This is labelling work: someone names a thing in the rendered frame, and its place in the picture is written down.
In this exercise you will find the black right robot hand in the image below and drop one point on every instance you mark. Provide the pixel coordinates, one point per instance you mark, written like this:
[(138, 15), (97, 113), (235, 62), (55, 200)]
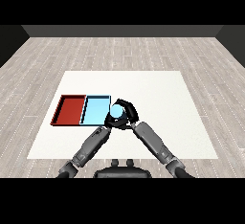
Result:
[(132, 111)]

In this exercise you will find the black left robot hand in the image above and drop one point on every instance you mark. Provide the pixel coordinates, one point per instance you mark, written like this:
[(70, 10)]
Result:
[(116, 123)]

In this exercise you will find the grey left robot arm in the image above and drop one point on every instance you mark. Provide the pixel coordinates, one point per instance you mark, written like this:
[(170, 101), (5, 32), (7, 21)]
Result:
[(91, 146)]

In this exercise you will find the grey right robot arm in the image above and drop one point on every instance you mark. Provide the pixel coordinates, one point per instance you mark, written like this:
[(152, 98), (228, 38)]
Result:
[(156, 145)]

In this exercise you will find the small blue can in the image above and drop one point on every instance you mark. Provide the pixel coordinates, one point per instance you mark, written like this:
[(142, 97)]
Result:
[(116, 110)]

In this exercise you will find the light blue shallow open box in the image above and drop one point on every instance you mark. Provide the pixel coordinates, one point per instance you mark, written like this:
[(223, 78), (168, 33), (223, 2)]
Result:
[(95, 110)]

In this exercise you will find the red shallow open box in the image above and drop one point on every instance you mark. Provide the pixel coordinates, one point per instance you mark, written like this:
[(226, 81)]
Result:
[(69, 110)]

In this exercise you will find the dark grey robot body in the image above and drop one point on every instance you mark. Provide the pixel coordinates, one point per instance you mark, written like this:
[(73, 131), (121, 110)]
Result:
[(122, 172)]

